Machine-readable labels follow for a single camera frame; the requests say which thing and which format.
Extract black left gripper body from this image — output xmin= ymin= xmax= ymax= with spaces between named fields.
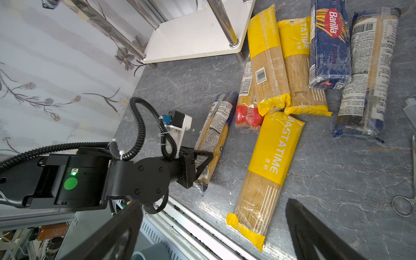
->
xmin=104 ymin=146 xmax=198 ymax=205

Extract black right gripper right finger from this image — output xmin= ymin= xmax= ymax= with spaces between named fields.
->
xmin=285 ymin=199 xmax=364 ymax=260

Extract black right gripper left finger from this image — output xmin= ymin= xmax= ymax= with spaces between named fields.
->
xmin=63 ymin=201 xmax=143 ymax=260

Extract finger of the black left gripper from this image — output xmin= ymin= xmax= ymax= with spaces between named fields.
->
xmin=185 ymin=147 xmax=213 ymax=189

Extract blue clear label spaghetti pack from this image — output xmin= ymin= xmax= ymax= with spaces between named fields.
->
xmin=194 ymin=92 xmax=238 ymax=195

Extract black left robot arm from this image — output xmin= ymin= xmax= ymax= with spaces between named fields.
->
xmin=1 ymin=97 xmax=213 ymax=214

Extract yellow Pastatime pack front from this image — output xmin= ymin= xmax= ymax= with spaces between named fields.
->
xmin=226 ymin=112 xmax=304 ymax=251

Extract yellow pastatime pack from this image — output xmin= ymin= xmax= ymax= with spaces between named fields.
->
xmin=226 ymin=112 xmax=304 ymax=251
xmin=277 ymin=17 xmax=332 ymax=117

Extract small red-end spaghetti pack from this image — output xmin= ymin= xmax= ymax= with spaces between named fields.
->
xmin=234 ymin=60 xmax=264 ymax=130

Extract metal surgical scissors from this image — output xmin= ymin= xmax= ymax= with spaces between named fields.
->
xmin=391 ymin=134 xmax=416 ymax=218

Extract yellow-top spaghetti pack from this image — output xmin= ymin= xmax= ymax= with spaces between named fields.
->
xmin=248 ymin=5 xmax=291 ymax=116

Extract white two-tier shelf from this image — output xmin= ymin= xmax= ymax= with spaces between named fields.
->
xmin=72 ymin=1 xmax=255 ymax=68

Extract clear plastic syringe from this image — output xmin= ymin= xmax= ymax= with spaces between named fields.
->
xmin=403 ymin=97 xmax=416 ymax=127

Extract blue Barilla spaghetti pack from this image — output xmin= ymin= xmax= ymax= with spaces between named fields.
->
xmin=309 ymin=0 xmax=352 ymax=90

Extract yellow Pastatime pack rear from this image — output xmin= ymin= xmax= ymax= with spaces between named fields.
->
xmin=277 ymin=17 xmax=332 ymax=117

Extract clear blue-end spaghetti pack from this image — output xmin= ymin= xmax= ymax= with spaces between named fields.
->
xmin=333 ymin=7 xmax=401 ymax=143

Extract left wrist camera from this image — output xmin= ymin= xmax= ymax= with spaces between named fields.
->
xmin=160 ymin=110 xmax=192 ymax=143

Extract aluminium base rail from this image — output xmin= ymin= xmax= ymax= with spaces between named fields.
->
xmin=0 ymin=194 xmax=261 ymax=260

